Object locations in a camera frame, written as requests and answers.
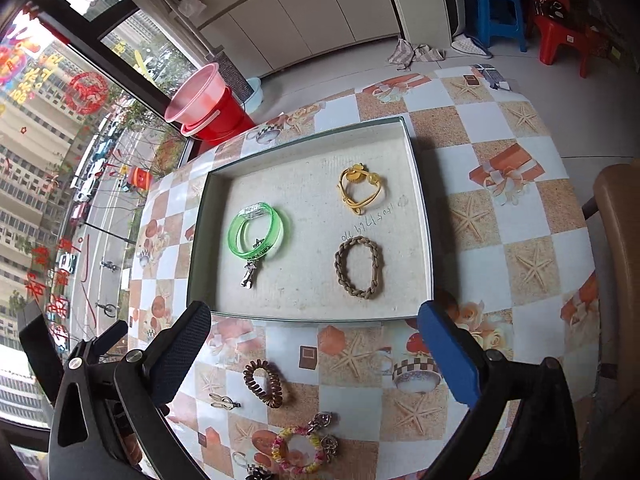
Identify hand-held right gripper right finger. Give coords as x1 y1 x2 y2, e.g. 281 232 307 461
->
416 301 596 480

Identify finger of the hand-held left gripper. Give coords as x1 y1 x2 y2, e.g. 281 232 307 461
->
94 320 130 357
17 304 66 401

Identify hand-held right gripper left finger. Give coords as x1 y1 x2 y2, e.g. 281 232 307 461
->
47 301 213 480

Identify brown spiral hair tie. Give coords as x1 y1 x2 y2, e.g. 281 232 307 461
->
243 360 284 409

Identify colourful bead bracelet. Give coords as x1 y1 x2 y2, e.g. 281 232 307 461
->
272 426 326 475

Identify silver heart charm chain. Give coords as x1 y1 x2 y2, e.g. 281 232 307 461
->
306 411 342 463

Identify grey cardboard tray box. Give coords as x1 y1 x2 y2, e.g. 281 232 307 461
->
187 116 435 322

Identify red character window stickers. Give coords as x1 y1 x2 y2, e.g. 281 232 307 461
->
25 240 93 353

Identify silver pendant charm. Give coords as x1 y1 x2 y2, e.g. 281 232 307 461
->
240 237 267 291

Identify red plastic bucket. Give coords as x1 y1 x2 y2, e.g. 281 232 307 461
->
180 87 257 145

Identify red horse window sticker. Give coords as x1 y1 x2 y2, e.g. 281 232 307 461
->
67 72 108 116

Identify pink plastic basin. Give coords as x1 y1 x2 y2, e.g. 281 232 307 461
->
164 62 236 123

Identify light blue basin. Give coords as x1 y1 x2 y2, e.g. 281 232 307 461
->
243 77 262 111

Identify colourful festive window sticker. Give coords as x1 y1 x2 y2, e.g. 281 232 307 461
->
0 10 38 93

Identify crumpled grey cloth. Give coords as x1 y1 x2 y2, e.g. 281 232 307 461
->
390 37 446 71

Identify white shoe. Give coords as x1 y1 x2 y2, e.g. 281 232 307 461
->
451 34 493 59

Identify red plastic chair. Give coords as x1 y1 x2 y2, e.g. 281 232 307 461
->
529 0 601 78

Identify blue plastic stool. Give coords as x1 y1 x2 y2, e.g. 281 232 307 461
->
467 0 528 53

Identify white cabinet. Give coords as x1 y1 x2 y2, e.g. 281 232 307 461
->
190 0 401 78

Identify black cloth bundle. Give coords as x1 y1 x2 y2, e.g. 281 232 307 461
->
535 0 571 18

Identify green translucent bracelet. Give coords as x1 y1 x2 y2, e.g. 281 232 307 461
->
227 201 292 261

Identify brown braided hair tie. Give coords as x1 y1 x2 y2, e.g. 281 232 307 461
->
334 235 385 301

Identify yellow flower hair tie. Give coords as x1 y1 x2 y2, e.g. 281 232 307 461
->
337 162 385 216

